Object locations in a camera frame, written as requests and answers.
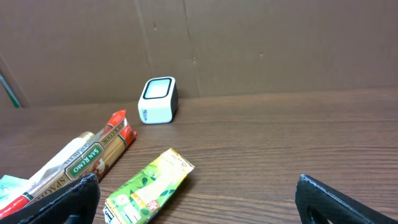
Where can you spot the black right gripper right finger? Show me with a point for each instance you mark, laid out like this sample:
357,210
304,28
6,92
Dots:
319,203

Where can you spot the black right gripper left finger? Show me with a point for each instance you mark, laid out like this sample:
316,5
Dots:
74,203

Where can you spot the green tea packet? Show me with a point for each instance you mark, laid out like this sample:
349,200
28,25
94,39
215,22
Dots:
139,199

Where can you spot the teal snack packet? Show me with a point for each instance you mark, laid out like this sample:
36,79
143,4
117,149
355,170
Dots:
11,188

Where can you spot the orange spaghetti packet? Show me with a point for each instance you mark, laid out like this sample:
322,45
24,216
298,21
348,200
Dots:
97,156

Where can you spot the white tube with gold cap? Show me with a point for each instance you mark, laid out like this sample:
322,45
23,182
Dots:
54,164

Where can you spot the white barcode scanner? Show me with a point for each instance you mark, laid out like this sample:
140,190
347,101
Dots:
159,101

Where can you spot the green pole in background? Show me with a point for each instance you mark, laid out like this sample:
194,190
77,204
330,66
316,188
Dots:
10,92

